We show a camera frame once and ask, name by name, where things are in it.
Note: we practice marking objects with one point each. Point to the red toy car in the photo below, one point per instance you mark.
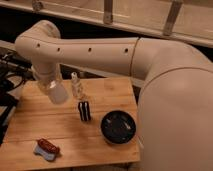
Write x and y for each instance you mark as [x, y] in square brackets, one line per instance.
[48, 146]

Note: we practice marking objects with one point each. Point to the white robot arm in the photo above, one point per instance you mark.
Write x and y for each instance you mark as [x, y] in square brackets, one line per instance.
[175, 107]

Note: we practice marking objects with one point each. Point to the clear twisted plastic object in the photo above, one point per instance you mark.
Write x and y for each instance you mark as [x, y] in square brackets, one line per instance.
[77, 88]

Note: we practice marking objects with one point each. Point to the wooden board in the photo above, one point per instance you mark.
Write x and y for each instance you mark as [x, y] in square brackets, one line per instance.
[80, 143]

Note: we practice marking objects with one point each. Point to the black bowl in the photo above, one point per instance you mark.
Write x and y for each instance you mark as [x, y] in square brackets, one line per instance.
[118, 127]

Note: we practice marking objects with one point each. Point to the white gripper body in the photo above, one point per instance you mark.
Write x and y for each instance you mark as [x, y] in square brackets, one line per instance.
[47, 81]

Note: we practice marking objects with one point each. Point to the black striped eraser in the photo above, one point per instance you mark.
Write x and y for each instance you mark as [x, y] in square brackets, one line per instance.
[84, 110]

